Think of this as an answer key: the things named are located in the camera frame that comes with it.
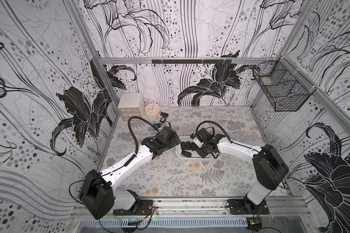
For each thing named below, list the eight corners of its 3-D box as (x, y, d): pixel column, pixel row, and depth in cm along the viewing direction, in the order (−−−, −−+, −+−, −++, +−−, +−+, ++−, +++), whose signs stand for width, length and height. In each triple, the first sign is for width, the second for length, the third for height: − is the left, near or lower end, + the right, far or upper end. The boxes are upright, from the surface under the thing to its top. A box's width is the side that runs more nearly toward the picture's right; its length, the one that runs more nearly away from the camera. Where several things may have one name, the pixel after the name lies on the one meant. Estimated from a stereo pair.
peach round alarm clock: (144, 116, 115) (143, 114, 112) (146, 106, 123) (145, 103, 120) (159, 116, 115) (159, 113, 112) (160, 105, 123) (160, 103, 120)
